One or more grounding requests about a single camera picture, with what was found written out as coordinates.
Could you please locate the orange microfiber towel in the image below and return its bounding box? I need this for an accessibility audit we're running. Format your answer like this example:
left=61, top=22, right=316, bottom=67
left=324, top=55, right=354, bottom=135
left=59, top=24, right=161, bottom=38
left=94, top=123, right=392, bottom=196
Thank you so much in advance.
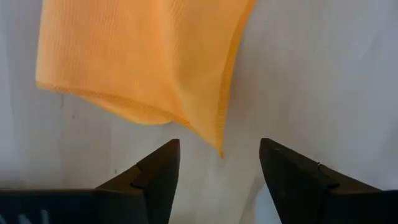
left=35, top=0, right=257, bottom=159

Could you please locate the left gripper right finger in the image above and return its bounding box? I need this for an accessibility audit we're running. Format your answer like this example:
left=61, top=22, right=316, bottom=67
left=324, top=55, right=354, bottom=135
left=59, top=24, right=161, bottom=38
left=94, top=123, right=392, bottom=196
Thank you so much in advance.
left=259, top=138, right=382, bottom=224

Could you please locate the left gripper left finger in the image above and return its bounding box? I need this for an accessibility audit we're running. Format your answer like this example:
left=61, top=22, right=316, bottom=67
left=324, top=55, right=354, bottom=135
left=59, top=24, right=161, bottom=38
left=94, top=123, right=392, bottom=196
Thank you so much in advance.
left=95, top=138, right=181, bottom=224

